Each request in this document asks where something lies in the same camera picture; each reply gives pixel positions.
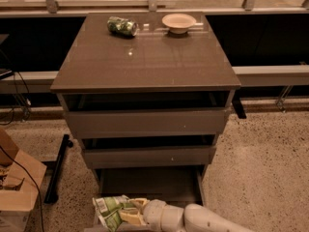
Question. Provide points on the green jalapeno chip bag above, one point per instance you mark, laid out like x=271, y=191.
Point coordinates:
x=108, y=208

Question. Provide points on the bottom grey drawer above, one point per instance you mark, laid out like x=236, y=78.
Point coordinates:
x=176, y=185

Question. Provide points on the green soda can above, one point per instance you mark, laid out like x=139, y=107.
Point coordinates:
x=122, y=26

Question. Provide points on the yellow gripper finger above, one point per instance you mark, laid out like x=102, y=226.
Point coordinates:
x=139, y=203
x=132, y=216

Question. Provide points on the brown cardboard box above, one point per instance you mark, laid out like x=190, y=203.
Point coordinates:
x=21, y=175

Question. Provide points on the black metal floor stand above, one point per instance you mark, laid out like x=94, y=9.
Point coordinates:
x=55, y=167

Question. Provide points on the beige paper bowl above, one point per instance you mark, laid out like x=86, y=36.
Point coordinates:
x=178, y=23

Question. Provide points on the grey drawer cabinet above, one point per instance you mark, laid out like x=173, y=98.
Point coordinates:
x=154, y=71

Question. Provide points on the top grey drawer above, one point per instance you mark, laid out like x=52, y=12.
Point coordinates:
x=86, y=125

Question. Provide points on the grey drawer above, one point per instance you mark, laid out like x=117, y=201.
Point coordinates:
x=176, y=185
x=122, y=158
x=86, y=125

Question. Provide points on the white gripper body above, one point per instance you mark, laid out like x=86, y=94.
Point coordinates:
x=152, y=214

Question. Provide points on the grey window ledge rail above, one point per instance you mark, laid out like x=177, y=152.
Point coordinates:
x=251, y=76

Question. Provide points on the middle grey drawer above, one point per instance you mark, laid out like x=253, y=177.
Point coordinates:
x=122, y=158

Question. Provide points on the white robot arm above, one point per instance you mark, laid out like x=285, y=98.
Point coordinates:
x=198, y=218

